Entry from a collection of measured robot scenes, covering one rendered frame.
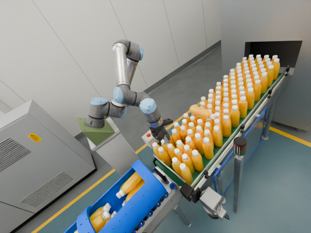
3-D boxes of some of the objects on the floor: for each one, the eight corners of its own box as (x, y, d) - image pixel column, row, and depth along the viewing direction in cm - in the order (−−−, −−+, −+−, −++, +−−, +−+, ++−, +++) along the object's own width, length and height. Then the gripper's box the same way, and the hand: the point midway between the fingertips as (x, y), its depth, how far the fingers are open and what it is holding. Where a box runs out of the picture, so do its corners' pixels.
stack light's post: (233, 211, 158) (233, 157, 89) (234, 208, 159) (237, 152, 90) (236, 214, 155) (240, 161, 86) (238, 211, 156) (244, 156, 87)
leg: (184, 223, 164) (170, 206, 124) (188, 219, 165) (174, 200, 126) (188, 228, 159) (174, 211, 120) (192, 223, 161) (179, 205, 122)
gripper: (145, 124, 94) (155, 144, 108) (156, 132, 86) (166, 152, 99) (154, 116, 97) (163, 136, 111) (166, 123, 89) (175, 143, 102)
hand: (167, 140), depth 105 cm, fingers open, 5 cm apart
